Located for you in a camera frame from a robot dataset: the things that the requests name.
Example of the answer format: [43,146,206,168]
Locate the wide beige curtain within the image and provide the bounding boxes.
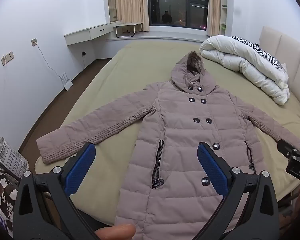
[114,0,150,32]

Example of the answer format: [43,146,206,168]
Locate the mauve hooded down coat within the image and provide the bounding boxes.
[36,51,300,240]

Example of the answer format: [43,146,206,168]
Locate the white floating desk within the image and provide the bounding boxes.
[64,21,123,46]

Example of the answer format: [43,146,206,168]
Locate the thin white cable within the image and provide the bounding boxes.
[34,44,65,83]

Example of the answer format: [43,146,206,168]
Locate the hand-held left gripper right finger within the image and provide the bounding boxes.
[197,141,280,240]

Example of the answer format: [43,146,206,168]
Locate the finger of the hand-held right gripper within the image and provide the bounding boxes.
[277,139,300,159]

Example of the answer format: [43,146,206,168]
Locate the wide wall socket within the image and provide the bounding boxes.
[1,51,14,66]

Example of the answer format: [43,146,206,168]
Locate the brown white patterned cloth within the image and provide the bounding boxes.
[0,166,19,230]

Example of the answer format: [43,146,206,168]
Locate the person's left hand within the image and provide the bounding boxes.
[94,224,137,240]

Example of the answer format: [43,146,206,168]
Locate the small folding table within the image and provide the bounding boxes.
[112,22,144,38]

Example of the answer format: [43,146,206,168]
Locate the dark framed window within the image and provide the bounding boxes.
[146,0,209,32]

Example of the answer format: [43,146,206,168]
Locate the white open shelf cabinet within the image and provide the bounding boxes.
[107,0,118,23]

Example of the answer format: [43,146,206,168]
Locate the folded white duvet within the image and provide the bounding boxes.
[199,35,290,105]

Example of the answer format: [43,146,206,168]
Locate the beige padded headboard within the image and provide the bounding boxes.
[259,26,300,110]

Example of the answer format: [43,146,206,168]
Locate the zebra print pillow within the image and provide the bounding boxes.
[230,36,287,69]

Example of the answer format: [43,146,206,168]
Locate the white wall shelf unit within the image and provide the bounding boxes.
[220,0,228,35]

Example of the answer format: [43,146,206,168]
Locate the white wifi router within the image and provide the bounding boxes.
[60,72,73,90]

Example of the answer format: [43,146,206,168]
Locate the checked fabric laundry basket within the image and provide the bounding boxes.
[0,137,29,178]

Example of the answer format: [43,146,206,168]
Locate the narrow beige curtain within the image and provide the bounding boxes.
[206,0,222,37]

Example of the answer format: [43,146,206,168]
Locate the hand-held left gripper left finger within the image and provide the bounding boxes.
[12,142,103,240]

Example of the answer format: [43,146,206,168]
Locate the bed with beige sheet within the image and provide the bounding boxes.
[17,41,300,228]

